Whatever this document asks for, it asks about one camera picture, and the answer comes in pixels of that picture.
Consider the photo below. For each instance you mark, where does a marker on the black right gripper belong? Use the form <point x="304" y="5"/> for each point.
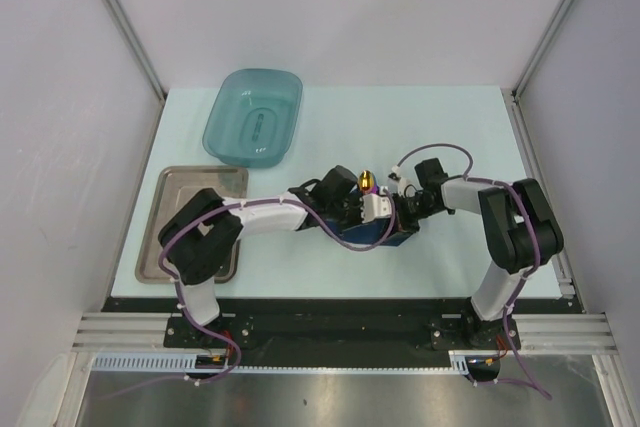
<point x="403" y="222"/>

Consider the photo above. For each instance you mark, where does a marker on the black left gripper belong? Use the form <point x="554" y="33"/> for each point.
<point x="355" y="198"/>

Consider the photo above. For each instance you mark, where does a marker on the iridescent spoon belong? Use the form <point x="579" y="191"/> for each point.
<point x="367" y="183"/>

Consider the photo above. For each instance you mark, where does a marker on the blue paper napkin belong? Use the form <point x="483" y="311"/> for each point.
<point x="382" y="232"/>

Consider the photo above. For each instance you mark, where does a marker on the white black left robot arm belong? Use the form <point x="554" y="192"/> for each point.
<point x="199" y="238"/>

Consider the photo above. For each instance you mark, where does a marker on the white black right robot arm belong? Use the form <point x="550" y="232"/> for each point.
<point x="521" y="235"/>

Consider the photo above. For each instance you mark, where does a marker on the teal plastic tub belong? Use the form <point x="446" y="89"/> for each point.
<point x="253" y="118"/>

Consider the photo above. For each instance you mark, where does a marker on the metal tray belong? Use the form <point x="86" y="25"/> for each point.
<point x="176" y="186"/>

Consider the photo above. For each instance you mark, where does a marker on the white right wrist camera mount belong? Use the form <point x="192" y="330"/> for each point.
<point x="398" y="180"/>

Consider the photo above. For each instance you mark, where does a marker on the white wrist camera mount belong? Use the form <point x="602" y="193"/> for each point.
<point x="398" y="180"/>
<point x="375" y="206"/>

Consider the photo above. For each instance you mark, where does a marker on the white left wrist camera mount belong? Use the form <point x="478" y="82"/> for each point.
<point x="375" y="206"/>

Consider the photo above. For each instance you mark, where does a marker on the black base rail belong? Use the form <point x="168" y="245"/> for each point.
<point x="344" y="333"/>

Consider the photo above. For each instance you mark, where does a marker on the right aluminium frame post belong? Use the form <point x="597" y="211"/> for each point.
<point x="552" y="29"/>

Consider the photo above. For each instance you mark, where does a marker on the aluminium frame post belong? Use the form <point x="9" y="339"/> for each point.
<point x="552" y="29"/>
<point x="132" y="41"/>

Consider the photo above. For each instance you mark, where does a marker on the white slotted cable duct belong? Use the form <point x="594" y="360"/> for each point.
<point x="144" y="362"/>

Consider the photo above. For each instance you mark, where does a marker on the left aluminium frame post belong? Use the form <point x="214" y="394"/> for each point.
<point x="132" y="41"/>

